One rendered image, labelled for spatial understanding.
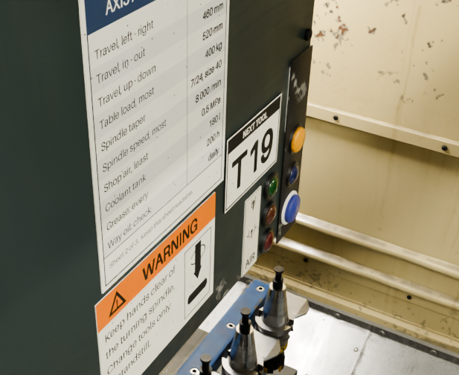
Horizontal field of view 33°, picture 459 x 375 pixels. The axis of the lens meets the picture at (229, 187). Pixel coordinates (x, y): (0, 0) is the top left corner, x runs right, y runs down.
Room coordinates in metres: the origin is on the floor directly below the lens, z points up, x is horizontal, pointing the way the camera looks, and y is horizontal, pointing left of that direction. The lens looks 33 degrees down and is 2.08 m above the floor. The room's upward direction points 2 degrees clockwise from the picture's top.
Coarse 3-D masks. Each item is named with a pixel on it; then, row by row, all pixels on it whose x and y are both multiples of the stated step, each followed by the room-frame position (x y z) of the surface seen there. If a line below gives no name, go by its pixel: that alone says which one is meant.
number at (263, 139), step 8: (272, 120) 0.59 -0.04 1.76; (264, 128) 0.58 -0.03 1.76; (272, 128) 0.59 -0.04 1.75; (256, 136) 0.56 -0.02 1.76; (264, 136) 0.58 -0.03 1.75; (272, 136) 0.59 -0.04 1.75; (248, 144) 0.55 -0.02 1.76; (256, 144) 0.56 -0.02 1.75; (264, 144) 0.58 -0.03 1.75; (272, 144) 0.59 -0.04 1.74; (248, 152) 0.55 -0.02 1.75; (256, 152) 0.57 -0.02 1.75; (264, 152) 0.58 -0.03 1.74; (272, 152) 0.60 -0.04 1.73; (248, 160) 0.55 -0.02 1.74; (256, 160) 0.57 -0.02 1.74; (264, 160) 0.58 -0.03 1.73; (248, 168) 0.55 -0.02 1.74; (256, 168) 0.57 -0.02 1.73; (248, 176) 0.56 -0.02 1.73
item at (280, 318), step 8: (272, 288) 0.91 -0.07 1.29; (272, 296) 0.91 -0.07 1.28; (280, 296) 0.91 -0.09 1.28; (264, 304) 0.92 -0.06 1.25; (272, 304) 0.90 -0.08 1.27; (280, 304) 0.90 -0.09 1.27; (264, 312) 0.91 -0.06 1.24; (272, 312) 0.90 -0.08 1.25; (280, 312) 0.90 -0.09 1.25; (264, 320) 0.91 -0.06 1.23; (272, 320) 0.90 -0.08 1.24; (280, 320) 0.90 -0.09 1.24; (288, 320) 0.91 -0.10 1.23
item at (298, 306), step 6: (288, 294) 0.99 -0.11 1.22; (288, 300) 0.97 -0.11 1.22; (294, 300) 0.97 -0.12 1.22; (300, 300) 0.98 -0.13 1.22; (306, 300) 0.98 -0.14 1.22; (288, 306) 0.96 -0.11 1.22; (294, 306) 0.96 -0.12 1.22; (300, 306) 0.96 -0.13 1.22; (306, 306) 0.96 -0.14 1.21; (294, 312) 0.94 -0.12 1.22; (300, 312) 0.94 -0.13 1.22; (306, 312) 0.95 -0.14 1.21
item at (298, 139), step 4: (300, 128) 0.64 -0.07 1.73; (296, 132) 0.63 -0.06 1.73; (300, 132) 0.63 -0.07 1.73; (304, 132) 0.64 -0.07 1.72; (296, 136) 0.63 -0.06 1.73; (300, 136) 0.63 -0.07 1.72; (304, 136) 0.64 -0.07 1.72; (292, 140) 0.63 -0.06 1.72; (296, 140) 0.63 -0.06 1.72; (300, 140) 0.63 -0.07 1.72; (292, 144) 0.63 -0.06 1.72; (296, 144) 0.63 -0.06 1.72; (300, 144) 0.63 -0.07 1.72; (292, 148) 0.63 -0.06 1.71; (296, 148) 0.63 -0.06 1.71; (300, 148) 0.64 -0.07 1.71; (296, 152) 0.63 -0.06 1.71
